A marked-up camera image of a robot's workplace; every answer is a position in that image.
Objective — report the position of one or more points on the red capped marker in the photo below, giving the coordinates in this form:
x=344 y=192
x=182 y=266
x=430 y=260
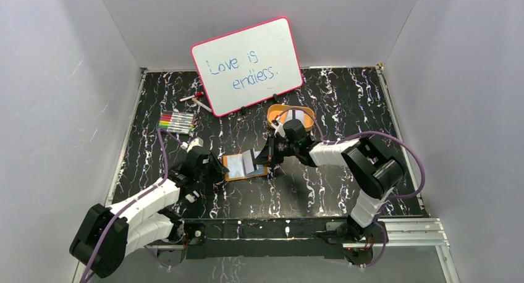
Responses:
x=196 y=95

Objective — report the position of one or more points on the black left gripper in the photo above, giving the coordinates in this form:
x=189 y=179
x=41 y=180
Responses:
x=211 y=164

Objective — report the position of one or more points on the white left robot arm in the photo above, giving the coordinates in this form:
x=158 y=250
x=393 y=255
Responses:
x=108 y=234

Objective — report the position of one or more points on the orange oval tray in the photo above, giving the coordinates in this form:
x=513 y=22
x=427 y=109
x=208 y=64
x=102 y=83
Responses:
x=280 y=112

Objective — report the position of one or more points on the small white object on table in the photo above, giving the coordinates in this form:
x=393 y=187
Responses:
x=192 y=197

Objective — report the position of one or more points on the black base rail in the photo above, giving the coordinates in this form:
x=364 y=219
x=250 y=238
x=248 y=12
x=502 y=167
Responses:
x=329 y=238

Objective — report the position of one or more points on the card with black stripe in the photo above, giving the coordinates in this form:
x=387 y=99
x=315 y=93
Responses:
x=248 y=158

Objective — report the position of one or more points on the black whiteboard stand foot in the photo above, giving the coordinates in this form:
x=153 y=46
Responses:
x=276 y=99

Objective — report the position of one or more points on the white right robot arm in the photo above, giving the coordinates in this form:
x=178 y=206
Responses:
x=374 y=165

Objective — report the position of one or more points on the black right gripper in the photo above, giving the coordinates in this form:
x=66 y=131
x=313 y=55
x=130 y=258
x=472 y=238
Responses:
x=268 y=155

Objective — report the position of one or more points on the pink framed whiteboard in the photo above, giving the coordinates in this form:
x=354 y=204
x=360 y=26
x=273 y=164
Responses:
x=248 y=66

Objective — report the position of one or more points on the striped card in tray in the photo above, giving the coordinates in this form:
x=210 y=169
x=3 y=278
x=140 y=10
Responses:
x=296 y=114

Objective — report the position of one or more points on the pack of coloured markers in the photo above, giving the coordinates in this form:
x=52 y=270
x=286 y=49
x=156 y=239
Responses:
x=177 y=122

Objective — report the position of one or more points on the white marker pen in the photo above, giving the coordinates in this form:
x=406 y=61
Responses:
x=202 y=105

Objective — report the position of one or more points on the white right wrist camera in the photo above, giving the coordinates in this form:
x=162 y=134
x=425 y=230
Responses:
x=278 y=128

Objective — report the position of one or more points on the orange leather card holder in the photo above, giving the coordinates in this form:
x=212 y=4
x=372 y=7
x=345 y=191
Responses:
x=236 y=170

